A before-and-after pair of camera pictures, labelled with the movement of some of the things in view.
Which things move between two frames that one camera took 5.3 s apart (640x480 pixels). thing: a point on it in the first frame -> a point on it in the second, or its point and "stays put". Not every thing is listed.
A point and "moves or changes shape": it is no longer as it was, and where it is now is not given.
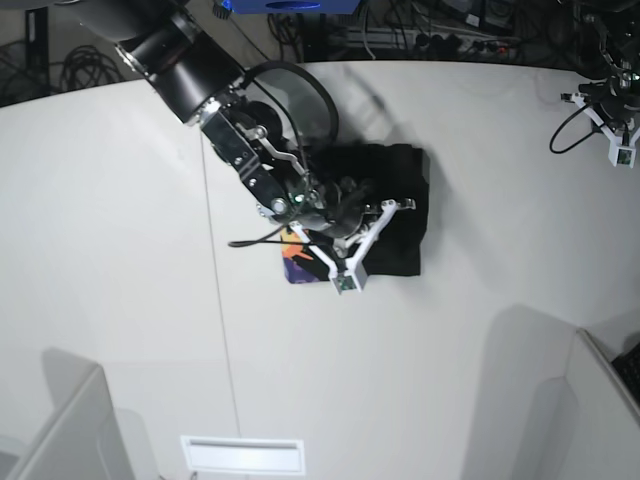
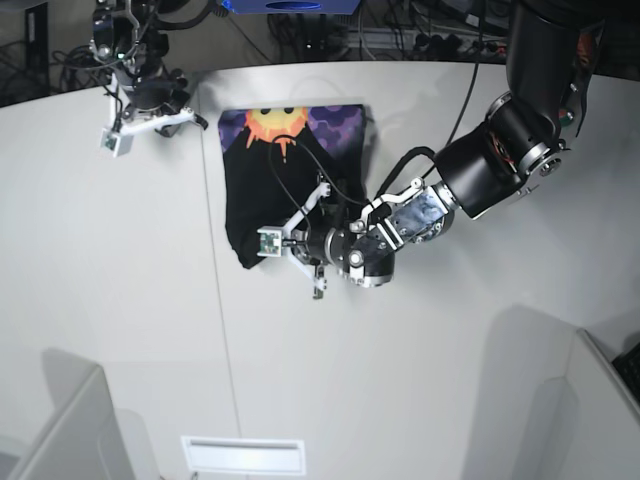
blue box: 290,6 stays put
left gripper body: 332,206 -> 153,90
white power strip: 429,39 stays put
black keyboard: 627,366 stays put
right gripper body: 616,98 -> 322,243
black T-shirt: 388,177 moves or changes shape
